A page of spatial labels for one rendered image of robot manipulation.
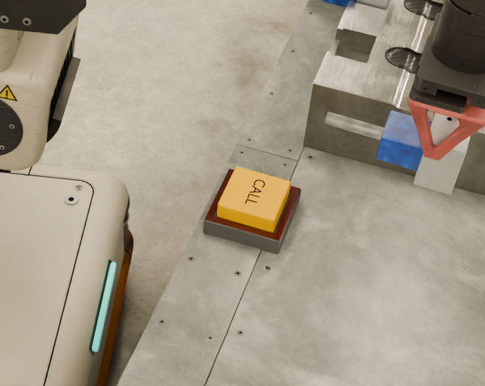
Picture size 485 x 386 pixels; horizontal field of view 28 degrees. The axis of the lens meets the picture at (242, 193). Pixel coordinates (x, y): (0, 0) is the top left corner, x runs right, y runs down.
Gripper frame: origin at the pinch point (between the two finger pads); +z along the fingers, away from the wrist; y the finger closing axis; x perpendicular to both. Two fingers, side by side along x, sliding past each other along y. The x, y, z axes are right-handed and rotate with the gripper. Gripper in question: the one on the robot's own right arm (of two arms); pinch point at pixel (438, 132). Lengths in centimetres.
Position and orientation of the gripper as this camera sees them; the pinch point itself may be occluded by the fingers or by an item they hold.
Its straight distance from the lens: 89.3
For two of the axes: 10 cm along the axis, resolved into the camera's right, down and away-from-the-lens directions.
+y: 3.1, -6.6, 6.9
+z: -1.0, 7.0, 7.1
